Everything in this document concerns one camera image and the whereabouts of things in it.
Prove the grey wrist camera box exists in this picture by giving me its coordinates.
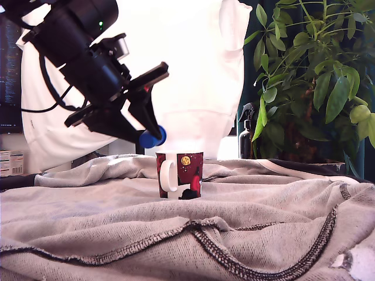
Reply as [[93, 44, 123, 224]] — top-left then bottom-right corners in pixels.
[[89, 32, 130, 61]]

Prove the grey sweatshirt cloth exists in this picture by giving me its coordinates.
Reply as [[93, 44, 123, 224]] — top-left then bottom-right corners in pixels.
[[0, 154, 375, 281]]

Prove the black computer monitor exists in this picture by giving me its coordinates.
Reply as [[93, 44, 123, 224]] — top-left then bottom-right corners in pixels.
[[0, 11, 24, 135]]

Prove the white barcode carton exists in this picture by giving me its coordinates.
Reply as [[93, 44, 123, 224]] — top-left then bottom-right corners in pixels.
[[0, 150, 25, 178]]

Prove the black spray bottle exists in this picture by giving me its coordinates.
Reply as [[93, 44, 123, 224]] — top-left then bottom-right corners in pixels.
[[237, 102, 256, 160]]

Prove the black fabric piece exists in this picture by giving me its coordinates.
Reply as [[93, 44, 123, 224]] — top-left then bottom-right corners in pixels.
[[0, 174, 38, 193]]

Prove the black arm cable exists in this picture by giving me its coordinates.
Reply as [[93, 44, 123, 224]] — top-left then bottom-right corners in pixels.
[[20, 83, 73, 114], [42, 55, 88, 111]]

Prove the green leafy houseplant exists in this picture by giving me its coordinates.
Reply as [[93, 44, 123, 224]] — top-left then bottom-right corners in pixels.
[[244, 0, 375, 176]]

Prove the white hanging shirt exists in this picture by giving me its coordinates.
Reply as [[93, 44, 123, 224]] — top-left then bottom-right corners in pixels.
[[16, 0, 253, 174]]

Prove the blue coffee capsule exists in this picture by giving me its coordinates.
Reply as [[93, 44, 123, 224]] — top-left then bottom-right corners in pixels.
[[138, 124, 168, 148]]

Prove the red patterned coffee mug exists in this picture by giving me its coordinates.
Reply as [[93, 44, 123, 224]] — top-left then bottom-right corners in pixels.
[[155, 150, 204, 201]]

